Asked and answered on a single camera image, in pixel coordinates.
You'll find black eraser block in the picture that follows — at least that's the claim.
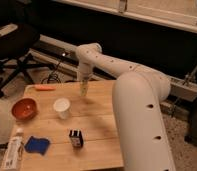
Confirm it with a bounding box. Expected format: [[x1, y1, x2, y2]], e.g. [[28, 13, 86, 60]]
[[69, 130, 83, 148]]

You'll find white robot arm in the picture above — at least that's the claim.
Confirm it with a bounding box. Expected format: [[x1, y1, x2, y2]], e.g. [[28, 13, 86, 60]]
[[75, 43, 176, 171]]

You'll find white paper cup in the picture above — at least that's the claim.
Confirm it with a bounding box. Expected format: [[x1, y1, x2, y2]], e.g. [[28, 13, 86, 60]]
[[53, 98, 70, 119]]

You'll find orange carrot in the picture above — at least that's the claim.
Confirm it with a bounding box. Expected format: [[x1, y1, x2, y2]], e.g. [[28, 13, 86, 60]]
[[34, 85, 55, 91]]

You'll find orange bowl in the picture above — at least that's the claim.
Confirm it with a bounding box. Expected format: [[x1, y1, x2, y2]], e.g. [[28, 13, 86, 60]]
[[11, 98, 37, 121]]

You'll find blue sponge cloth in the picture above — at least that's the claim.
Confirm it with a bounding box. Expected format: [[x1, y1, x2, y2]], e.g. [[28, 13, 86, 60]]
[[24, 136, 50, 155]]

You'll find black office chair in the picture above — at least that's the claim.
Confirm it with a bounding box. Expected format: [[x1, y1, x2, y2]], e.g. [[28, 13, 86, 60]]
[[0, 23, 54, 98]]

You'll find white tube bottle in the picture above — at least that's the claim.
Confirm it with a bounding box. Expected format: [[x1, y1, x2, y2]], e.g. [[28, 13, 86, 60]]
[[3, 128, 23, 171]]

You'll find black cable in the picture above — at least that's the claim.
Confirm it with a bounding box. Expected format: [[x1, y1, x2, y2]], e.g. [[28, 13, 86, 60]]
[[41, 50, 69, 84]]

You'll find white baseboard rail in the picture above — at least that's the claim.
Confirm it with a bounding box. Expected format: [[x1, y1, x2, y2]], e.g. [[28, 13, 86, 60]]
[[39, 35, 197, 101]]

